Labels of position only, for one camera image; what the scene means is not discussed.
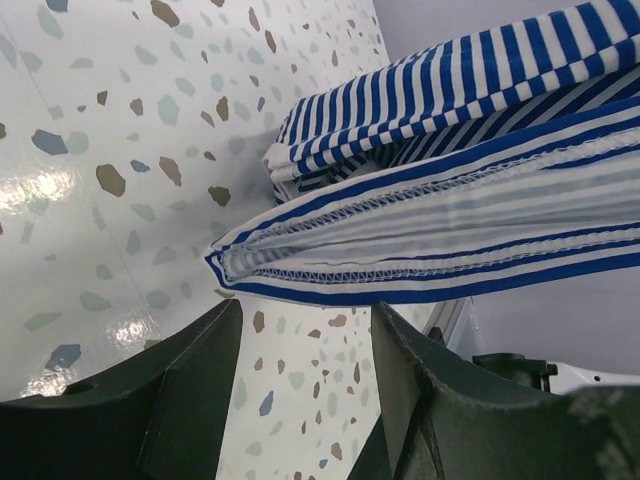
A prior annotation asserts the aluminium frame rail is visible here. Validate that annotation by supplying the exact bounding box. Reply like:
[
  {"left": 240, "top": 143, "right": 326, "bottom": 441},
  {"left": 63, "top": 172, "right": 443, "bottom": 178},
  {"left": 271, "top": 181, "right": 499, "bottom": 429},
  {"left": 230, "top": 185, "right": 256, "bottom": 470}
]
[{"left": 423, "top": 298, "right": 477, "bottom": 357}]

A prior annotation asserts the blue striped tank top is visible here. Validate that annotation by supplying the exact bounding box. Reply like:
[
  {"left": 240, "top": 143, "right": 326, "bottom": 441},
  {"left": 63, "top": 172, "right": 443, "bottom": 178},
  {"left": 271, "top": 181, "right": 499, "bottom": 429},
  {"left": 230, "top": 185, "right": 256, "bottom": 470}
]
[{"left": 206, "top": 1, "right": 639, "bottom": 307}]

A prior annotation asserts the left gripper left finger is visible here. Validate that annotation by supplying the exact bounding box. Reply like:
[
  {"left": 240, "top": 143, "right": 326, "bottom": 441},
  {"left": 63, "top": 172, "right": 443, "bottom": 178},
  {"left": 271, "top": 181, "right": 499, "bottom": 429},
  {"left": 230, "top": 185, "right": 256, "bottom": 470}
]
[{"left": 1, "top": 299, "right": 243, "bottom": 479}]

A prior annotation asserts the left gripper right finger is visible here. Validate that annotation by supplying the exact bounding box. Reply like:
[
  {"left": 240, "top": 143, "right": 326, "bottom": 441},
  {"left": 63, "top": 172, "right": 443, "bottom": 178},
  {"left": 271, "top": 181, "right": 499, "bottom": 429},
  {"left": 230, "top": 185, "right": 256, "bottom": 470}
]
[{"left": 371, "top": 304, "right": 639, "bottom": 479}]

